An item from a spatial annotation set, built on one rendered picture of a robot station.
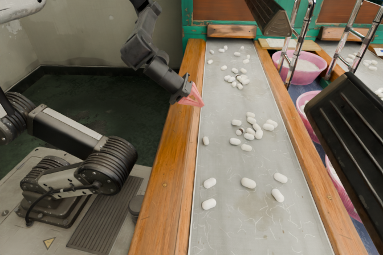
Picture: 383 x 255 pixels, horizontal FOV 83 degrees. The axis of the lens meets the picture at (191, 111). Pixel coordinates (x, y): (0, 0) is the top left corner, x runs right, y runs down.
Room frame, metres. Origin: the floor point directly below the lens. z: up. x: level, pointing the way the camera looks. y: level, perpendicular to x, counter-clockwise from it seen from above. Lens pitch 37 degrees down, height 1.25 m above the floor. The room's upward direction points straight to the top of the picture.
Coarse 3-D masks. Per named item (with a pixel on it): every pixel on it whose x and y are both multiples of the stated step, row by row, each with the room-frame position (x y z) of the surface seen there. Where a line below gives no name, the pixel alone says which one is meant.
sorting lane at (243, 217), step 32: (224, 64) 1.07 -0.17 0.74; (256, 64) 1.07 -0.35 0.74; (224, 96) 0.77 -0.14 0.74; (256, 96) 0.77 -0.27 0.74; (224, 128) 0.57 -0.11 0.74; (224, 160) 0.42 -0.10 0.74; (256, 160) 0.42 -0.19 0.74; (288, 160) 0.42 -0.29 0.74; (224, 192) 0.32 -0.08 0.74; (256, 192) 0.32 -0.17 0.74; (288, 192) 0.32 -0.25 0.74; (192, 224) 0.24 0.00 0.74; (224, 224) 0.24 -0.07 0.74; (256, 224) 0.24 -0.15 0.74; (288, 224) 0.24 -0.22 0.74; (320, 224) 0.24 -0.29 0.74
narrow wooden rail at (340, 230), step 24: (264, 72) 0.97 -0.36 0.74; (288, 96) 0.73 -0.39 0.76; (288, 120) 0.58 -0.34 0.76; (312, 144) 0.47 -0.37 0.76; (312, 168) 0.37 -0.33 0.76; (312, 192) 0.31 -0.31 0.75; (336, 192) 0.30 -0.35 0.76; (336, 216) 0.24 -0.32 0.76; (336, 240) 0.19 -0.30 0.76; (360, 240) 0.19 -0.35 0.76
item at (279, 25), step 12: (252, 0) 0.95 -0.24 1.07; (264, 0) 0.81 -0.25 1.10; (252, 12) 0.84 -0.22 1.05; (264, 12) 0.72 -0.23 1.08; (276, 12) 0.63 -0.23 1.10; (264, 24) 0.65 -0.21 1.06; (276, 24) 0.62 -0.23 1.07; (288, 24) 0.61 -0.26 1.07; (276, 36) 0.62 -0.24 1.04; (288, 36) 0.61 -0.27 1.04
